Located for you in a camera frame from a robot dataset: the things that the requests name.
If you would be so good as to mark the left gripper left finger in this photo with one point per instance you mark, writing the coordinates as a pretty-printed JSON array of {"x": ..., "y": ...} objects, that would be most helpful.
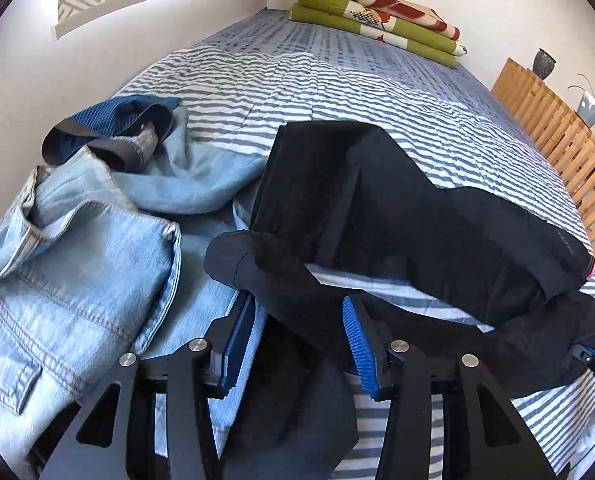
[{"x": 112, "y": 435}]

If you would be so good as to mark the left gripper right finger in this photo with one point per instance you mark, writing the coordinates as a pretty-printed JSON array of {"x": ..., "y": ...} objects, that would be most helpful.
[{"x": 484, "y": 435}]

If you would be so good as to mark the green folded quilt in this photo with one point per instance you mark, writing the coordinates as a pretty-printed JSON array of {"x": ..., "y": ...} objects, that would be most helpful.
[{"x": 352, "y": 16}]

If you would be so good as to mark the light blue denim shirt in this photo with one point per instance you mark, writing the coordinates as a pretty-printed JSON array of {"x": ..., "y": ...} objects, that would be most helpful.
[{"x": 96, "y": 263}]

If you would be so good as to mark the blue white striped quilt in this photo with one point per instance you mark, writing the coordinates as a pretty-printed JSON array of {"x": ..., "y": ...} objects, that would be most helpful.
[{"x": 244, "y": 82}]

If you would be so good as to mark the black pants with pink waistband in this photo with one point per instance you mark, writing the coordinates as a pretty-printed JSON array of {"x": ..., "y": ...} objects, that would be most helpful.
[{"x": 343, "y": 196}]

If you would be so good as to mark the red floral folded blanket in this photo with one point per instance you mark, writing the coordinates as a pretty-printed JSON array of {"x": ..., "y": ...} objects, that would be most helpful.
[{"x": 415, "y": 13}]

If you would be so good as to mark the potted spider plant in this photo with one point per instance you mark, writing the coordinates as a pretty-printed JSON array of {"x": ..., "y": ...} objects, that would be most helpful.
[{"x": 586, "y": 106}]

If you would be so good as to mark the wooden slatted bed rail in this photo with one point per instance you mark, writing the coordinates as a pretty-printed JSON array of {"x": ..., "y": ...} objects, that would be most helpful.
[{"x": 557, "y": 132}]

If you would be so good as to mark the dark blue striped garment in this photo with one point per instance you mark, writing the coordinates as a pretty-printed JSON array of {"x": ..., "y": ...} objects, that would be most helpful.
[{"x": 123, "y": 131}]

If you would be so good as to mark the dark ceramic pot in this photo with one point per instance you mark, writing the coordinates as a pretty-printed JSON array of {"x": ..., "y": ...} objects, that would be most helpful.
[{"x": 543, "y": 64}]

